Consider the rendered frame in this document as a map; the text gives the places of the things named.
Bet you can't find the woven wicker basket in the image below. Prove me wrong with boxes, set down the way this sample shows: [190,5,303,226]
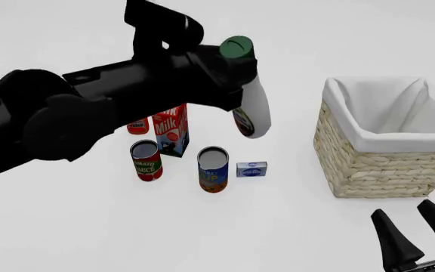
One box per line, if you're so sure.
[312,100,435,199]

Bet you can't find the red ketchup bottle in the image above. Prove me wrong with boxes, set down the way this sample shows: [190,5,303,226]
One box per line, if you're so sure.
[126,116,150,136]

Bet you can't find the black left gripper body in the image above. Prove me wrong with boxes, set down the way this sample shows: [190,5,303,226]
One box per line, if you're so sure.
[187,44,244,112]

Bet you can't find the white salad dressing bottle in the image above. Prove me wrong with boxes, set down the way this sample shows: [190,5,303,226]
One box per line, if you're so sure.
[219,35,273,140]

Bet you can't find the alphabet soup can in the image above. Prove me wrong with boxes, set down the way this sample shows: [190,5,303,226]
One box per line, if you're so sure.
[196,145,230,194]

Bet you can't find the tomato sauce can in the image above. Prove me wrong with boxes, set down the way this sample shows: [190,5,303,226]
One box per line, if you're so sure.
[129,138,164,183]

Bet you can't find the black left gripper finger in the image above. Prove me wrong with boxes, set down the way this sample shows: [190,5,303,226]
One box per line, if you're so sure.
[220,56,259,91]

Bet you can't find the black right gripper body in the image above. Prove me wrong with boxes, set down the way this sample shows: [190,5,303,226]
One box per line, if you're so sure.
[381,254,435,272]

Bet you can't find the white cloth basket liner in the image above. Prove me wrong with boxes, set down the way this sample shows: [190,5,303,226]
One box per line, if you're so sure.
[322,75,435,154]

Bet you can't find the cream cheese box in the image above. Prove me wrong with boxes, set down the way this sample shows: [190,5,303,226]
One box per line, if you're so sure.
[236,161,269,179]

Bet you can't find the milk carton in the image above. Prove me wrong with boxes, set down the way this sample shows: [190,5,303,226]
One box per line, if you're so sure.
[151,103,190,159]

